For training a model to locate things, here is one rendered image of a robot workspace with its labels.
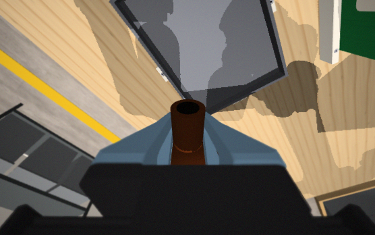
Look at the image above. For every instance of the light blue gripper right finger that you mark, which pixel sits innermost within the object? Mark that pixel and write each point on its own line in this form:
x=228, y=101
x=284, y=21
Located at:
x=234, y=147

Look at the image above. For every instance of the brown bottle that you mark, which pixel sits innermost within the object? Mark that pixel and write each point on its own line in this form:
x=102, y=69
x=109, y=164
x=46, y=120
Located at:
x=187, y=120

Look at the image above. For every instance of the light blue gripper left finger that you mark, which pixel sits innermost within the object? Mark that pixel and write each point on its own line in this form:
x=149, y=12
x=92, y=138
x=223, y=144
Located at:
x=151, y=145

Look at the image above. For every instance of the green plastic crate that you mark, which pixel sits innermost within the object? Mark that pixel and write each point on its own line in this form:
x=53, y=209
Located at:
x=357, y=33

